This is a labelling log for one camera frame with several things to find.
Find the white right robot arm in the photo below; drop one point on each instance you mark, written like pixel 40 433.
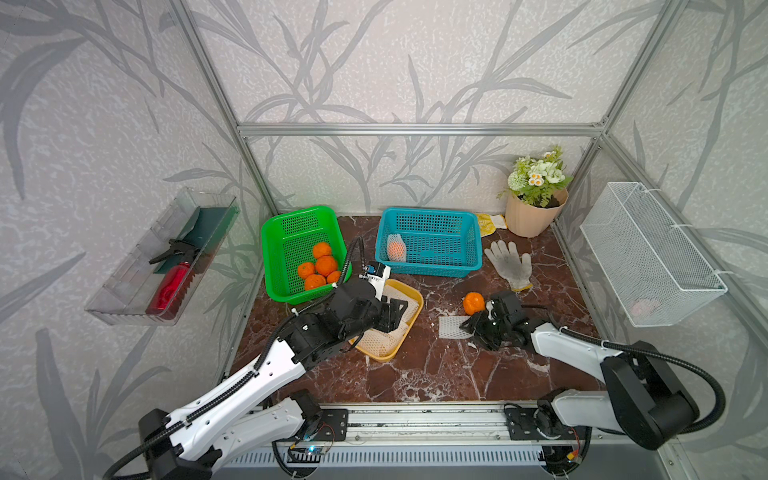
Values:
pixel 642 397

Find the teal plastic basket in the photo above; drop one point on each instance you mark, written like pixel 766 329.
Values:
pixel 444 243

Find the netted orange large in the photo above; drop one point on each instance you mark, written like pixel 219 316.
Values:
pixel 396 248

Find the grey knit work glove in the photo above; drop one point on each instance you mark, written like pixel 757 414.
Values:
pixel 510 265

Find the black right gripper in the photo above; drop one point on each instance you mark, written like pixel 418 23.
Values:
pixel 475 324

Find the white green artificial flowers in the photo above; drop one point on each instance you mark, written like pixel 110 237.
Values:
pixel 535 181

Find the beige ribbed flower pot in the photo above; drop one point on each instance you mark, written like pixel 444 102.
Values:
pixel 529 221

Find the yellow plastic tray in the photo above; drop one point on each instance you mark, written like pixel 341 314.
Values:
pixel 411 291

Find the white wire mesh basket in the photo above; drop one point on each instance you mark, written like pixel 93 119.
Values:
pixel 656 272

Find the green plastic basket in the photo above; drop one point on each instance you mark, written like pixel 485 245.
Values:
pixel 287 242

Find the clear plastic wall shelf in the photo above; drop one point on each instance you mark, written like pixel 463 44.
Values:
pixel 153 284

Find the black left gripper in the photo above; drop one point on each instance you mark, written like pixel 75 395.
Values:
pixel 389 317

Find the yellow dotted work glove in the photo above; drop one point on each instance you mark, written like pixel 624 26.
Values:
pixel 489 224

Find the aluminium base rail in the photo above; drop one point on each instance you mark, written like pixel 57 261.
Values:
pixel 453 434

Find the dark green trowel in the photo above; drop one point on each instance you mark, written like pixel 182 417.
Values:
pixel 205 229

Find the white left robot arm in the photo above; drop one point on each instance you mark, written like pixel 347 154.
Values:
pixel 194 441

